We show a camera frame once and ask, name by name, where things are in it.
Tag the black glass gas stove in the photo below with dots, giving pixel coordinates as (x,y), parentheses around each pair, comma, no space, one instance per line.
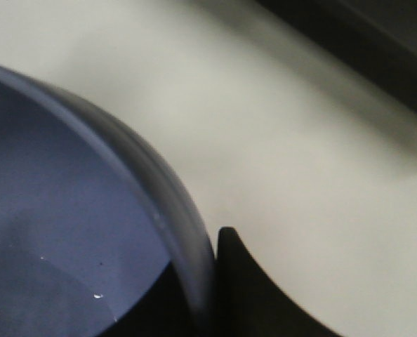
(377,39)

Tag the light blue plastic bowl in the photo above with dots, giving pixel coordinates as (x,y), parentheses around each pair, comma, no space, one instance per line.
(98,236)

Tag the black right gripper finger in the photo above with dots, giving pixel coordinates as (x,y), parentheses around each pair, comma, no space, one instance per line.
(251,304)

